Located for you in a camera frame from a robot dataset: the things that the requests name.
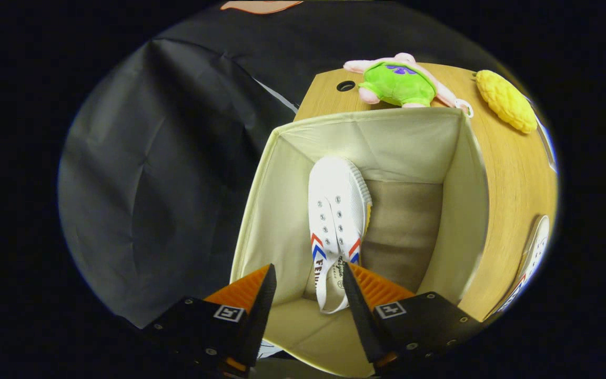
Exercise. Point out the beige fabric storage box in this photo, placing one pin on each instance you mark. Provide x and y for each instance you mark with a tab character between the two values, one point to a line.
403	142

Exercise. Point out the yellow textured plush toy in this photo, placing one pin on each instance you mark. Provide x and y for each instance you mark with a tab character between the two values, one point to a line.
508	102

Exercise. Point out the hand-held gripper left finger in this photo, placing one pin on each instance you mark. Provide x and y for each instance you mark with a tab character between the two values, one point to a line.
261	321

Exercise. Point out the pink starfish plush toy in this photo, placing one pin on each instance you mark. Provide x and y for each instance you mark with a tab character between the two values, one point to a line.
397	84

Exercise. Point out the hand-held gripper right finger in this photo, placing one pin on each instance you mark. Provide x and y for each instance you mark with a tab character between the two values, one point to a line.
361	321

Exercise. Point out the white canvas shoe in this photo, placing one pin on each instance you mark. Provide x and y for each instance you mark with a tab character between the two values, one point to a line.
337	195
537	247

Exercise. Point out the black backdrop cloth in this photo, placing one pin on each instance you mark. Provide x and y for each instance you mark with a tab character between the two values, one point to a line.
150	184

